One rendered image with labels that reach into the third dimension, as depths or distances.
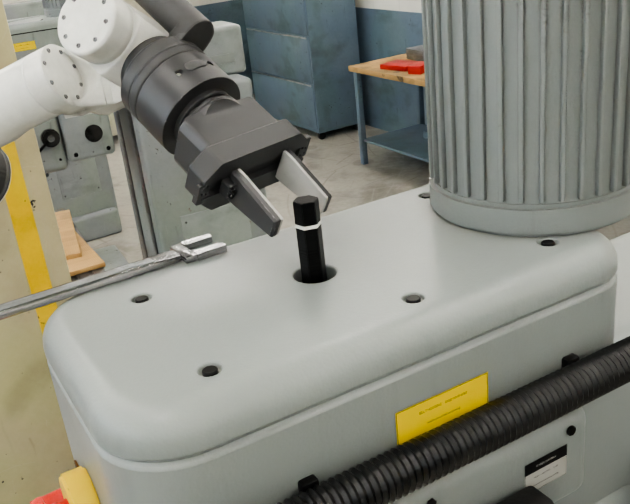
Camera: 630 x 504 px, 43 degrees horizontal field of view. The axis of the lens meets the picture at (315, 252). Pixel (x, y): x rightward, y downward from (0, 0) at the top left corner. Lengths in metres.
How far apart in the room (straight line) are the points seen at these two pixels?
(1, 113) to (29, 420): 1.85
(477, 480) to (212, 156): 0.35
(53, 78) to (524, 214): 0.47
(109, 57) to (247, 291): 0.26
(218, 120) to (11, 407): 1.98
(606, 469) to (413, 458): 0.32
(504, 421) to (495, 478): 0.11
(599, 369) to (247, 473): 0.31
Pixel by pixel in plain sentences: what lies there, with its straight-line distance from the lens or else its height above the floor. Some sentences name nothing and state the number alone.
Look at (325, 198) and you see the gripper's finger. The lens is 0.69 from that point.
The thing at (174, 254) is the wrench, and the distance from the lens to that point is 0.75.
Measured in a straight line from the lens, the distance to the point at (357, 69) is 6.99.
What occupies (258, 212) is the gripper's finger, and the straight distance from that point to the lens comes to 0.67.
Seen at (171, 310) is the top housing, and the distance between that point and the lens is 0.66.
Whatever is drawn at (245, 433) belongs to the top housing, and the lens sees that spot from 0.55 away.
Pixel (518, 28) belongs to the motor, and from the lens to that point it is 0.68.
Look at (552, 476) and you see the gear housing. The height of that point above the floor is 1.67.
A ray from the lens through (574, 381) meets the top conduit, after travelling 0.69.
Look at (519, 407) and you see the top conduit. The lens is 0.65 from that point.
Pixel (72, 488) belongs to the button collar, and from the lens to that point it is 0.67.
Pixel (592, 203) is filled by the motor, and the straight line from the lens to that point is 0.74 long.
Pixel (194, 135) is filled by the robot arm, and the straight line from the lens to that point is 0.69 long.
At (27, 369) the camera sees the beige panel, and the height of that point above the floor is 1.00.
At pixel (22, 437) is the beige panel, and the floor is 0.79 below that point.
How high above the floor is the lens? 2.18
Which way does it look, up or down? 23 degrees down
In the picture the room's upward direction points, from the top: 6 degrees counter-clockwise
